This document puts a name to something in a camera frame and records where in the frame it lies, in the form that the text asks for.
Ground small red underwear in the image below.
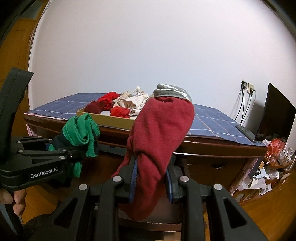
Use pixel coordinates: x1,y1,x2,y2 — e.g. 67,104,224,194
110,107,130,119

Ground bright red underwear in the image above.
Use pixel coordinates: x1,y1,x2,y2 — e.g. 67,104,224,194
97,92,121,110

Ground black monitor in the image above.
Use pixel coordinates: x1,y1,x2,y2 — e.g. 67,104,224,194
235,83,296,143

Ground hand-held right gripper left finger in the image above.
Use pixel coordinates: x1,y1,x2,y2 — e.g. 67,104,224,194
31,157,138,241

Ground shallow wooden tray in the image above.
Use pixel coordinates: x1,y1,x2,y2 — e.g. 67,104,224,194
76,109,137,130

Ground cluttered low wooden shelf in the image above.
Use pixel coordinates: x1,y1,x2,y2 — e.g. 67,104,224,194
231,139,296,202

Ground blue plaid tablecloth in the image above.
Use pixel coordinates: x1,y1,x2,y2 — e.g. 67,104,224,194
24,93,266,146

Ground wooden door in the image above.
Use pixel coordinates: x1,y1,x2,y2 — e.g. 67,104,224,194
0,0,50,112

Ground green underwear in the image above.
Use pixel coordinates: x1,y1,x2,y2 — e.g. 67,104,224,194
46,115,101,188

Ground dark cable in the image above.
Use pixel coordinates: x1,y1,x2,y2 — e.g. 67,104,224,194
244,93,252,124
239,89,245,124

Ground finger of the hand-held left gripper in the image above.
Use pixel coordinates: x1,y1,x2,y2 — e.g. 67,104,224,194
14,136,56,149
17,148,85,164

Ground cream white underwear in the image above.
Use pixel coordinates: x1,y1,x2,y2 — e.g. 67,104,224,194
124,94,151,117

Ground person's left hand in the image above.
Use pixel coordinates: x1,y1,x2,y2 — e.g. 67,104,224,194
0,188,27,217

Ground grey beige underwear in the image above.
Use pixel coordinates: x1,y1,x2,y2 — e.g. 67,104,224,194
132,86,149,97

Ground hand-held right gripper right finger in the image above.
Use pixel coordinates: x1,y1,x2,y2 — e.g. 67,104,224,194
165,159,269,241

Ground red plastic bag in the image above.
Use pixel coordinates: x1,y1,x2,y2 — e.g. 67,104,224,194
268,138,287,154

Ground dark maroon underwear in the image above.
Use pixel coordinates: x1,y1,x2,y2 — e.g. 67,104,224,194
84,100,105,114

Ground dark wooden dresser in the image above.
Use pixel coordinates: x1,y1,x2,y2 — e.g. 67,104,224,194
23,113,274,232

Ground maroon underwear silver waistband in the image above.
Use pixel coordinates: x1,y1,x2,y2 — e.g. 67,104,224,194
111,83,195,220

